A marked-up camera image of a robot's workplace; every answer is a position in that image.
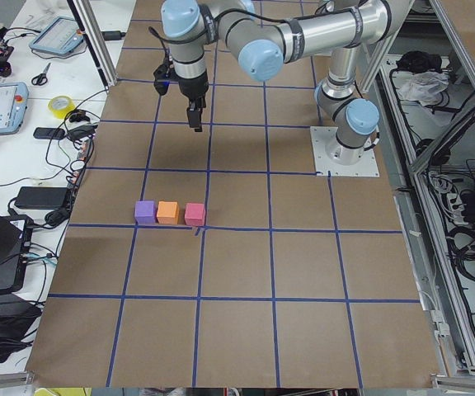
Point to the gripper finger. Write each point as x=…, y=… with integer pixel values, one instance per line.
x=194, y=114

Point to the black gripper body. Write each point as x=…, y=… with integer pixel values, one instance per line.
x=193, y=87

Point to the orange foam cube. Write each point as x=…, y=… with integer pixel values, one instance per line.
x=168, y=212

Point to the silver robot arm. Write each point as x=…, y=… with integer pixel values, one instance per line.
x=262, y=46

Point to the pink foam cube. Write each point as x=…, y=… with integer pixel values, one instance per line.
x=195, y=214

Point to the purple foam cube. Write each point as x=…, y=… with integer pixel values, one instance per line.
x=145, y=212

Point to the yellow tape roll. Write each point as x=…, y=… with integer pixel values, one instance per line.
x=61, y=106

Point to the far blue teach pendant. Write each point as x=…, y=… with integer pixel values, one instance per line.
x=60, y=38

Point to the black small remote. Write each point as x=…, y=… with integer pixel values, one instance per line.
x=49, y=133

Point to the black power adapter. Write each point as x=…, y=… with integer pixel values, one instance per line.
x=40, y=197

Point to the white crumpled cloth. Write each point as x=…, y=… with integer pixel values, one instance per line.
x=425, y=88

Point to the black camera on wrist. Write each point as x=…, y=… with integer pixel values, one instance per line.
x=163, y=75

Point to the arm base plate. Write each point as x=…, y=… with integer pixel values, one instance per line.
x=331, y=159

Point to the aluminium frame post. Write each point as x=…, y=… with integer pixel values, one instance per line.
x=88, y=25

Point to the black handled scissors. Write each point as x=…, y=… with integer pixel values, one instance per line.
x=41, y=79

